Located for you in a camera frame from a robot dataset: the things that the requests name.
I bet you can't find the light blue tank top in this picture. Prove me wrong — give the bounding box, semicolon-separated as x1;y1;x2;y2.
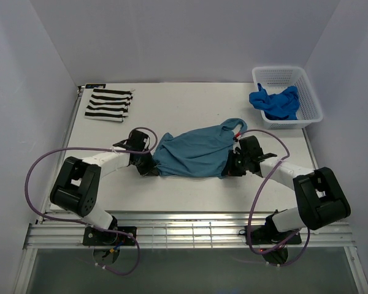
153;118;247;178

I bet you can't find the black white striped tank top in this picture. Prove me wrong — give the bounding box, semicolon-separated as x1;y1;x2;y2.
84;88;133;123

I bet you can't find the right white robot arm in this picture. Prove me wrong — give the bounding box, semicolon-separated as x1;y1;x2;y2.
222;150;351;244

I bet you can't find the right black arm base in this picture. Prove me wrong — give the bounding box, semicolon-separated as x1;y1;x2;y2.
238;225;302;246

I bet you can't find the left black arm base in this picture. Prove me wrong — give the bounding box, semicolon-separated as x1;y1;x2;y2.
82;227;135;246

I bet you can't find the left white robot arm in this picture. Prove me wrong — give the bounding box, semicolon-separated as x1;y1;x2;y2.
50;147;159;245

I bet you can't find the royal blue tank top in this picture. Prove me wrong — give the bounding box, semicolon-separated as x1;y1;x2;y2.
249;83;300;121

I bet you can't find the white plastic basket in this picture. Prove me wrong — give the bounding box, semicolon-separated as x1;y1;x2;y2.
248;66;323;129

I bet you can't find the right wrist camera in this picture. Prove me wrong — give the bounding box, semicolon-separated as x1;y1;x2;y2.
233;134;277;165

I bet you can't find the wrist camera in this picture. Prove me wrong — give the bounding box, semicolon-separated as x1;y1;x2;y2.
233;134;277;165
112;130;149;152

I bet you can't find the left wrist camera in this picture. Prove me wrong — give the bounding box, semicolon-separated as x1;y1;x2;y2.
112;130;149;152

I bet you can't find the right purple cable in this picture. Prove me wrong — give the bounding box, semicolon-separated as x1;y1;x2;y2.
232;128;310;266

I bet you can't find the purple cable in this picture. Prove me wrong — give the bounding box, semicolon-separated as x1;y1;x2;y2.
232;128;310;266
24;127;159;276

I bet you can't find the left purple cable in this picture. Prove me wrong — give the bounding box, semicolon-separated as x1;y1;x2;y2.
24;127;159;276

